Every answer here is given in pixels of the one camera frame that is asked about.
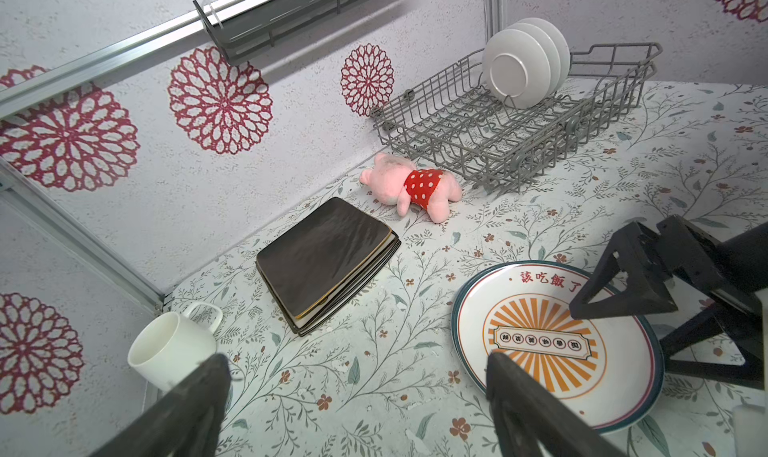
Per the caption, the grey wire dish rack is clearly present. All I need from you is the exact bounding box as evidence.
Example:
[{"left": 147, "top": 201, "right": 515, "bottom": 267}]
[{"left": 371, "top": 42, "right": 663, "bottom": 193}]

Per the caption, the grey wall shelf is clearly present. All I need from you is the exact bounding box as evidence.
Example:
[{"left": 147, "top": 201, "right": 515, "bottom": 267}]
[{"left": 193, "top": 0, "right": 367, "bottom": 66}]

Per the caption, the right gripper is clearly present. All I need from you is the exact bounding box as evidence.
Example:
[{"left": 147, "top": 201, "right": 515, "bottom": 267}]
[{"left": 569, "top": 216, "right": 767, "bottom": 390}]

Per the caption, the pink plush pig toy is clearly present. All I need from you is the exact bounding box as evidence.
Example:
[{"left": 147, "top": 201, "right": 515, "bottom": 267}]
[{"left": 359, "top": 153, "right": 463, "bottom": 224}]

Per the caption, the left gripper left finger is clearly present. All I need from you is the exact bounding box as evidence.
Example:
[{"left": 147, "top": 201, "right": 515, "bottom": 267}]
[{"left": 93, "top": 353, "right": 231, "bottom": 456}]

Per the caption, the white mug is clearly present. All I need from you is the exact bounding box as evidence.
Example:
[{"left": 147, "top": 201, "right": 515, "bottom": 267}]
[{"left": 127, "top": 301, "right": 223, "bottom": 392}]

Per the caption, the white round plate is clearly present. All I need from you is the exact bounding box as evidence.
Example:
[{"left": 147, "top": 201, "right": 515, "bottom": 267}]
[
  {"left": 521, "top": 17, "right": 571, "bottom": 90},
  {"left": 509, "top": 23, "right": 561, "bottom": 96},
  {"left": 482, "top": 29, "right": 551, "bottom": 110},
  {"left": 451, "top": 261, "right": 664, "bottom": 433}
]

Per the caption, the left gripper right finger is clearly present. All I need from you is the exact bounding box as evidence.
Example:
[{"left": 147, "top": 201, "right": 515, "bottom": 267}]
[{"left": 486, "top": 353, "right": 622, "bottom": 456}]

